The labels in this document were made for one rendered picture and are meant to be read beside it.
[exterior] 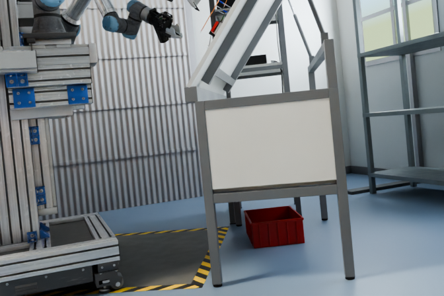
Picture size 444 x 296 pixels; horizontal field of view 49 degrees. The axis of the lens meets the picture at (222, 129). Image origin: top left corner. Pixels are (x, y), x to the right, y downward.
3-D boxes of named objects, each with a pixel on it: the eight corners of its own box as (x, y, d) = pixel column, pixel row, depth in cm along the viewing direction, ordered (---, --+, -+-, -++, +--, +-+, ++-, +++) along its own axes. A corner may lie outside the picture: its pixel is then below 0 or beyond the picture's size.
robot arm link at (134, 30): (113, 32, 251) (120, 12, 247) (128, 34, 260) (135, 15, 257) (123, 39, 248) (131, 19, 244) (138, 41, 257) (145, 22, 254)
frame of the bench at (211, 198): (212, 287, 209) (194, 101, 207) (236, 225, 326) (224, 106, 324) (355, 279, 202) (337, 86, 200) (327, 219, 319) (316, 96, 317)
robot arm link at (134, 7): (133, 14, 258) (139, -1, 255) (147, 22, 253) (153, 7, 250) (123, 12, 251) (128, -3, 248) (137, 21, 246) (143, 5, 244)
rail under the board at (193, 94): (185, 102, 208) (184, 87, 208) (219, 106, 325) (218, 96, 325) (197, 101, 207) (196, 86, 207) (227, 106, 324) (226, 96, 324)
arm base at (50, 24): (31, 34, 213) (28, 12, 213) (32, 41, 228) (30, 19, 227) (67, 33, 219) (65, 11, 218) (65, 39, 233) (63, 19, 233)
